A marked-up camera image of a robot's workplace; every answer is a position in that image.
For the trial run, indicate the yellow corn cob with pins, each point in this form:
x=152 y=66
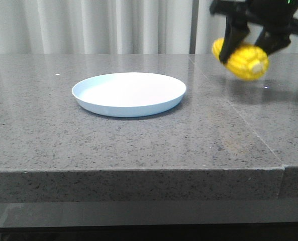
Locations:
x=247 y=62

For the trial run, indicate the light blue round plate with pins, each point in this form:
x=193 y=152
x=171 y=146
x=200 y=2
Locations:
x=129 y=94

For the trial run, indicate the white pleated curtain left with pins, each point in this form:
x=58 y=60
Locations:
x=96 y=27

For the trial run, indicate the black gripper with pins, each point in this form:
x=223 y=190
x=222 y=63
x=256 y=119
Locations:
x=276 y=18

